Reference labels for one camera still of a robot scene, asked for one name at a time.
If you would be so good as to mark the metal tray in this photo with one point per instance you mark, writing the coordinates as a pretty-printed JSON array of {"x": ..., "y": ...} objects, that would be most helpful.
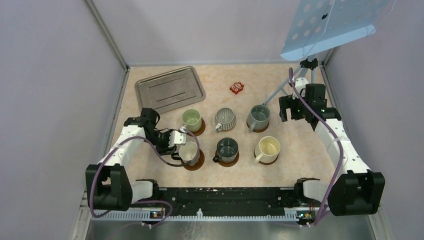
[{"x": 170, "y": 90}]

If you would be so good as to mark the light blue tripod stand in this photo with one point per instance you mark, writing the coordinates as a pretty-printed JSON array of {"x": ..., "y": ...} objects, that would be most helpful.
[{"x": 309, "y": 64}]

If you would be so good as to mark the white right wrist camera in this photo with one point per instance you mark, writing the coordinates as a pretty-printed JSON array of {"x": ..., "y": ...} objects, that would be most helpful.
[{"x": 299, "y": 88}]

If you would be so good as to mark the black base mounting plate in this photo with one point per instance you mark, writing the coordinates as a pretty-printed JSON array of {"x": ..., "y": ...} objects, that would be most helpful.
[{"x": 230, "y": 201}]

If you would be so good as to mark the brown wooden coaster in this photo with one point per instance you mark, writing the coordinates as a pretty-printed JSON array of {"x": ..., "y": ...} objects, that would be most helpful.
[
  {"x": 201, "y": 129},
  {"x": 198, "y": 165},
  {"x": 225, "y": 164},
  {"x": 257, "y": 130},
  {"x": 265, "y": 159}
]

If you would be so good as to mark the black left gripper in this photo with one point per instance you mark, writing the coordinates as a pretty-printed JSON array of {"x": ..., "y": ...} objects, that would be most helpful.
[{"x": 165, "y": 150}]

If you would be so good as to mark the dark green mug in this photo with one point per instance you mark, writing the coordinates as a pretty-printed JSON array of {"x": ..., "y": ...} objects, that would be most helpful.
[{"x": 226, "y": 150}]

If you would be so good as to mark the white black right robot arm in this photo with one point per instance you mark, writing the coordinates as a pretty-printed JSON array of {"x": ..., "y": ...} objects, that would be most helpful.
[{"x": 354, "y": 188}]

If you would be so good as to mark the cream yellow mug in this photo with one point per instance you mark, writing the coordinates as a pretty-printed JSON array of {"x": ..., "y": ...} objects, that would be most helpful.
[{"x": 268, "y": 145}]

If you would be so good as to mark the grey ribbed mug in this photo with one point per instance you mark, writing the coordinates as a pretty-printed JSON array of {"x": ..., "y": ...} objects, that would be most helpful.
[{"x": 225, "y": 120}]

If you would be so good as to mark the grey blue mug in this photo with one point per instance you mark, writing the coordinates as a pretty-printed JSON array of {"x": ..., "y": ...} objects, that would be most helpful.
[{"x": 258, "y": 117}]

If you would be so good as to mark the red owl wooden toy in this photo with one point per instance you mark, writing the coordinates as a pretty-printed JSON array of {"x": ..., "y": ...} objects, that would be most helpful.
[{"x": 236, "y": 87}]

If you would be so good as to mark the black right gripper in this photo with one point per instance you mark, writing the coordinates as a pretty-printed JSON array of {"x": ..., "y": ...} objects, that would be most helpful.
[{"x": 286, "y": 102}]

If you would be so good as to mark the light blue perforated board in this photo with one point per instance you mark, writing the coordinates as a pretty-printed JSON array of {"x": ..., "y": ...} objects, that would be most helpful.
[{"x": 321, "y": 25}]

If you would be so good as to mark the light green mug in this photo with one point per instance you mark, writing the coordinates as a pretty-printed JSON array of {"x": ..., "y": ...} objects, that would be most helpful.
[{"x": 192, "y": 120}]

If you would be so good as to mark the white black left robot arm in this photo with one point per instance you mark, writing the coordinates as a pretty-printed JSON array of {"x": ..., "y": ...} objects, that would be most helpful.
[{"x": 107, "y": 183}]

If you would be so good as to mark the black mug white inside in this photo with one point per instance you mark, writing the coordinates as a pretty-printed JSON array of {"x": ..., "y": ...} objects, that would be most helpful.
[{"x": 187, "y": 154}]

